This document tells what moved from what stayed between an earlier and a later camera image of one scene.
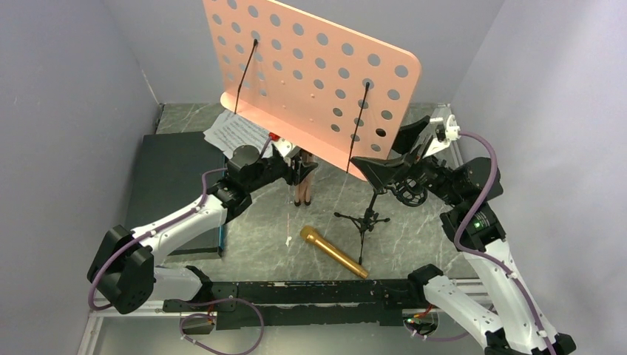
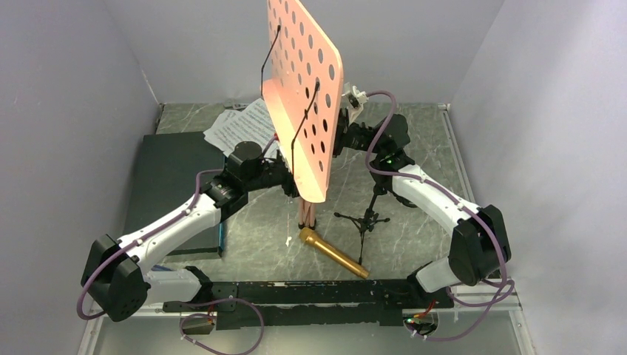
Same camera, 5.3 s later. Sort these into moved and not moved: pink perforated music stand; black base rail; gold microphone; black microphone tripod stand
Moved: pink perforated music stand
Not moved: gold microphone; black base rail; black microphone tripod stand
